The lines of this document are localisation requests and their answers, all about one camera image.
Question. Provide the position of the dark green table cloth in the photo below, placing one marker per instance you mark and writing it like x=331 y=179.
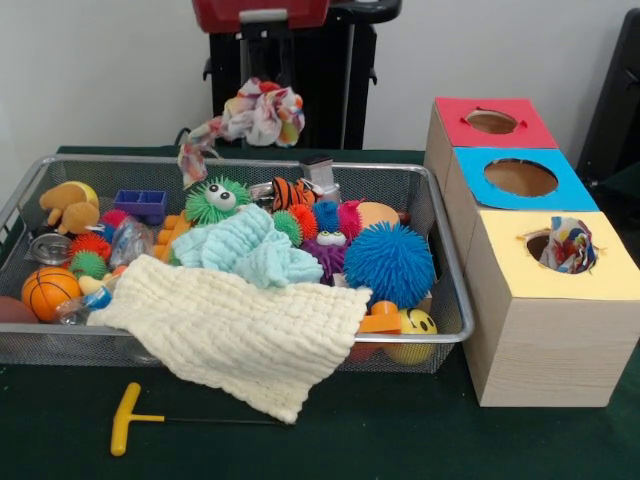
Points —
x=400 y=440
x=627 y=182

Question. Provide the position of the green spiky ball with eyes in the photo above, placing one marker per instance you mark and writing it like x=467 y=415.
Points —
x=205 y=210

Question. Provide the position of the cream waffle cloth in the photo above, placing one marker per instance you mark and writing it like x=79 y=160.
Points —
x=240 y=325

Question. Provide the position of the polka dot cloth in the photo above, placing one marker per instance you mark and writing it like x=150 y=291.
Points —
x=567 y=247

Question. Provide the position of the orange toy building brick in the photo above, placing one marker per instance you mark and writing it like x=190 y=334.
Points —
x=382 y=322

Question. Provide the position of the purple spiky ball with eyes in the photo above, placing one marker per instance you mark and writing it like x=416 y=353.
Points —
x=325 y=252

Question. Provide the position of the shallow silver mesh bin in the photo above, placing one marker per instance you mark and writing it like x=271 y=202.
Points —
x=440 y=280

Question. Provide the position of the wooden box with three holes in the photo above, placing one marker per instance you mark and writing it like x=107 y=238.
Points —
x=550 y=350

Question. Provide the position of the brown plush toy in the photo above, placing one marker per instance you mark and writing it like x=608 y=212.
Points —
x=75 y=210

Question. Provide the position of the large blue spiky ball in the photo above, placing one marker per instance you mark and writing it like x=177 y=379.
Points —
x=390 y=265

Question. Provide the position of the white tie-dye print cloth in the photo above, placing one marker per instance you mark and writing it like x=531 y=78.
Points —
x=260 y=115

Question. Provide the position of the black panel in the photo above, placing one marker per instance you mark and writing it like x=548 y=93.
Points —
x=615 y=100

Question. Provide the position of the light blue waffle cloth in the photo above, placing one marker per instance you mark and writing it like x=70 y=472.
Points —
x=235 y=245

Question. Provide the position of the orange toy basketball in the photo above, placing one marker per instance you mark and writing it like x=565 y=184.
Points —
x=47 y=292

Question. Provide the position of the yellow smiley face ball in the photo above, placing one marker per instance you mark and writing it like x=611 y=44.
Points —
x=417 y=325

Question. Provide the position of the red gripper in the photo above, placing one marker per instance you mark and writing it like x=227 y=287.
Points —
x=220 y=12

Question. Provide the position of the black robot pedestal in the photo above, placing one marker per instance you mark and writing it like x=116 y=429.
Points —
x=325 y=75

